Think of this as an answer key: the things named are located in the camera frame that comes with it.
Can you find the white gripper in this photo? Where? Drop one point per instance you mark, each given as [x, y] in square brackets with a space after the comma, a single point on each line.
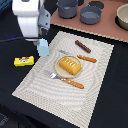
[27, 13]

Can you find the light blue milk carton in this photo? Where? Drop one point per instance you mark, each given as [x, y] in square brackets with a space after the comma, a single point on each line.
[42, 48]

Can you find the yellow butter box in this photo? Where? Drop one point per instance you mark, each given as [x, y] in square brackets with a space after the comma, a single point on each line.
[23, 61]

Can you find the brown sausage stick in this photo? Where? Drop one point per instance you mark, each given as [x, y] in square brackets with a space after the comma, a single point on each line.
[82, 46]

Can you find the orange bread loaf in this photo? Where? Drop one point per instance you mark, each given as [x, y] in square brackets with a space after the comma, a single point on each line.
[70, 66]

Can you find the dark grey pot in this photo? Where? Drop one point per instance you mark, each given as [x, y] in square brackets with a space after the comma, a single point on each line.
[67, 8]

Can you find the dark grey pan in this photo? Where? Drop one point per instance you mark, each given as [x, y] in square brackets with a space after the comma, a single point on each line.
[90, 14]

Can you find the round wooden plate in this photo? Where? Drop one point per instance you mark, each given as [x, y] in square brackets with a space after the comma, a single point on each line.
[62, 72]

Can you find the black pot lid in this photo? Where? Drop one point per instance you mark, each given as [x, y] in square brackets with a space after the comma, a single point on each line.
[98, 4]

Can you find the pink tray mat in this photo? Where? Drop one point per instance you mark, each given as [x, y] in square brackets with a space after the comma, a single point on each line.
[106, 27]

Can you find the beige bowl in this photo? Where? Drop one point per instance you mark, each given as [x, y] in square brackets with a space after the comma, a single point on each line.
[122, 14]

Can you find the beige woven placemat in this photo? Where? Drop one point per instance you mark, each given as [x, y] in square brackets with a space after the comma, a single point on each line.
[72, 98]

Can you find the fork with wooden handle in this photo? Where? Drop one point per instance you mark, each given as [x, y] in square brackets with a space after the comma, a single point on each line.
[66, 80]

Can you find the knife with wooden handle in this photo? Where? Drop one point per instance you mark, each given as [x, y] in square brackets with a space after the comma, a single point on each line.
[79, 56]

